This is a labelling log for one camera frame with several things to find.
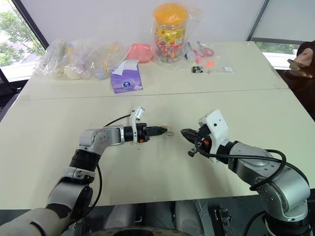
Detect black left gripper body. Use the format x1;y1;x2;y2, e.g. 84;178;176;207
136;122;151;144

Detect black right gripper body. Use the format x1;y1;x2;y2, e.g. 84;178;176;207
193;124;211;155

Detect bystander's hand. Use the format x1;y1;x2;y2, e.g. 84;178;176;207
293;47;315;79

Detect purple tissue box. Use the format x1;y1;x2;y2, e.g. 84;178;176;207
109;59;144;94

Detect white robot leg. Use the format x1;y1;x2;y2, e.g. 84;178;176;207
104;203;146;231
171;199;206;232

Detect small flat clear bag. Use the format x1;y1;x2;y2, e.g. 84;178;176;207
208;65;236;75

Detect pink plastic bowl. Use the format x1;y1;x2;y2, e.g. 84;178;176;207
126;43;155;63

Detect clear bag with scissors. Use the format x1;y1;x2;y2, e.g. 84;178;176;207
183;40;223;72

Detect pink scissors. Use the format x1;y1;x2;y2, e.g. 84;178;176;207
193;46;215;59

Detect clear bag of colourful toys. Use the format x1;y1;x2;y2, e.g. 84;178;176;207
67;38;129;81

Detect orange-lidded jar of toys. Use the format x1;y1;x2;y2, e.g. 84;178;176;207
153;2;189;63

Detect dark rounded robot torso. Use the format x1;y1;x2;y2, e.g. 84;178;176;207
90;227;189;236

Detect candy jar in plastic bag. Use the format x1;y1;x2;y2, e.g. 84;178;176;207
149;4;205;71

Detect bystander's dark sleeve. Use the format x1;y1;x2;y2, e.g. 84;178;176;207
282;41;315;113

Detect clear bag of yellowish toys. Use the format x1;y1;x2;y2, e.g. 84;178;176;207
33;38;74;80

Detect smartphone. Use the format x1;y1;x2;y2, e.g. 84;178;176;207
287;59;311;77

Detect black office chair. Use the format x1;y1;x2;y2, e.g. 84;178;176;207
0;66;20;107

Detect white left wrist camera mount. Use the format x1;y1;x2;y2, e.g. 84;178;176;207
128;106;146;144

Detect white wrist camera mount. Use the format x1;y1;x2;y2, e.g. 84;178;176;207
198;109;231;164
128;106;146;144

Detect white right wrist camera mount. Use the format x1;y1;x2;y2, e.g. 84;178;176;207
198;109;231;164

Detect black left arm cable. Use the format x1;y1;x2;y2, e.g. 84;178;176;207
71;113;132;226

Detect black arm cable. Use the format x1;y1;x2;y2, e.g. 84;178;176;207
196;145;311;190
71;113;132;226

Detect black metal bracket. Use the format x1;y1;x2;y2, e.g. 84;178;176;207
213;208;234;236

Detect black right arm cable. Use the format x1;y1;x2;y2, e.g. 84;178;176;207
196;145;311;190

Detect dark window frame post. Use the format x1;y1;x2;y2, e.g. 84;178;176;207
11;0;50;50
245;0;272;42

